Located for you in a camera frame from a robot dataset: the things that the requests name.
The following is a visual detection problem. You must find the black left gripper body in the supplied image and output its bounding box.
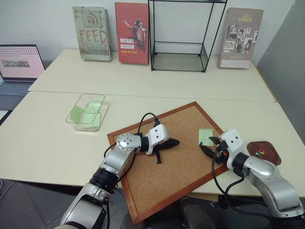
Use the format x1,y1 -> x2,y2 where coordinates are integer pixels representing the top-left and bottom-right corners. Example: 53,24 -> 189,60
154,138 -> 173,152

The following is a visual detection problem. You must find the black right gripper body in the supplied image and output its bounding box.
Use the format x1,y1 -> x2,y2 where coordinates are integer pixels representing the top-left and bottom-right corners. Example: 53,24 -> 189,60
213,141 -> 230,166

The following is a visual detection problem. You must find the green sticky note with writing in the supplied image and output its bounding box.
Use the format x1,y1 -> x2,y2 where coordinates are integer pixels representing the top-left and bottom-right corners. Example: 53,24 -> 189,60
198,128 -> 214,146

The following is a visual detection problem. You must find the brown wooden tray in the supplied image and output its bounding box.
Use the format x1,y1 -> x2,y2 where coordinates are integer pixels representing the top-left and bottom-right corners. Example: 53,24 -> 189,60
246,141 -> 282,166

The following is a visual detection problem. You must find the plain green sticky note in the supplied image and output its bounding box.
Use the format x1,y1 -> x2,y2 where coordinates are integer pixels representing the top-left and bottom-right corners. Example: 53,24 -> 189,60
70,105 -> 84,123
85,102 -> 102,113
80,112 -> 101,126

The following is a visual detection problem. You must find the clear plastic box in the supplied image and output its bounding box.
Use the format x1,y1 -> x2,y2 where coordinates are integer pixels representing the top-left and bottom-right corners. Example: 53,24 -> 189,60
65,94 -> 110,133

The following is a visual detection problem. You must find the wood-framed cork board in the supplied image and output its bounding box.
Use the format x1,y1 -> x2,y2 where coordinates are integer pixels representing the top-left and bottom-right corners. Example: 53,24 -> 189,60
107,101 -> 230,226

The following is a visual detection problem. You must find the beige Homer book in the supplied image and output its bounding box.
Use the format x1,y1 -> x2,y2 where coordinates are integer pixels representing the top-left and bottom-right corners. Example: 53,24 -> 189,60
216,7 -> 264,70

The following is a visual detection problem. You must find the red Michael Jackson book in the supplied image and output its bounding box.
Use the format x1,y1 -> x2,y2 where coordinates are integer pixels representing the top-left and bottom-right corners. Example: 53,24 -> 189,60
114,2 -> 150,65

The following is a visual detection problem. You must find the grey FEED book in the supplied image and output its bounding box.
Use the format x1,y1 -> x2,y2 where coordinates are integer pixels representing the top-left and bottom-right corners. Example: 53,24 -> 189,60
72,6 -> 112,62

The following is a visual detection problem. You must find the open laptop with pink screen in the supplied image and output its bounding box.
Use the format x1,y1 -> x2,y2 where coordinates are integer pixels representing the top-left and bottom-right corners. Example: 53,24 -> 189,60
0,44 -> 46,96

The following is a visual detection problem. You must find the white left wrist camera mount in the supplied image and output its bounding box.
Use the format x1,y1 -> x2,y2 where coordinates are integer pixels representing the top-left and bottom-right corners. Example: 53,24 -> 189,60
145,124 -> 171,156

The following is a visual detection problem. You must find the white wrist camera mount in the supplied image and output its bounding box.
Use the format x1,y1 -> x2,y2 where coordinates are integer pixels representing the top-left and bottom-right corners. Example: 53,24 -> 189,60
145,124 -> 171,156
218,128 -> 246,168

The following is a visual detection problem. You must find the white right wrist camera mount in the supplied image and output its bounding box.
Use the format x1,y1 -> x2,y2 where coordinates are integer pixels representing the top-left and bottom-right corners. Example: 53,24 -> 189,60
218,128 -> 246,168

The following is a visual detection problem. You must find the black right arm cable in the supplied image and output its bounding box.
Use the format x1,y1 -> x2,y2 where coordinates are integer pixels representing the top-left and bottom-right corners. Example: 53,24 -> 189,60
211,151 -> 246,197

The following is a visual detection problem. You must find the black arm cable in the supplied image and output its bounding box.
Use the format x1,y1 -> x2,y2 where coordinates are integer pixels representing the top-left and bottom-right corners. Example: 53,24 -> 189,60
103,112 -> 160,182
211,151 -> 246,197

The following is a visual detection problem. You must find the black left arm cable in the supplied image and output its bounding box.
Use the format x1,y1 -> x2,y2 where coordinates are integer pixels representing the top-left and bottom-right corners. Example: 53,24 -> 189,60
103,112 -> 160,182

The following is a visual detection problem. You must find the black wire frame glass case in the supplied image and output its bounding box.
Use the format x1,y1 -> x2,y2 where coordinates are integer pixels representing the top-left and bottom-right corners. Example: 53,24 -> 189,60
148,0 -> 228,73

